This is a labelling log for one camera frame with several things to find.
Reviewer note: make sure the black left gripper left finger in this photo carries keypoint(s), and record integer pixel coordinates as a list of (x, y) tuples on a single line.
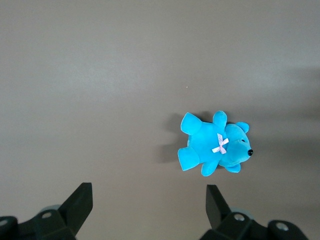
[(75, 210)]

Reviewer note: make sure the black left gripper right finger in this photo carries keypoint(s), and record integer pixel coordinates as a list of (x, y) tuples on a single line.
[(217, 212)]

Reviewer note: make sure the blue teddy bear pink bow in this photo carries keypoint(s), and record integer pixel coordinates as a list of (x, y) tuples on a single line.
[(202, 140)]

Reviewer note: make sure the brown table cloth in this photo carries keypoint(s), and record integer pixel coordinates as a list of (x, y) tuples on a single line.
[(100, 75)]

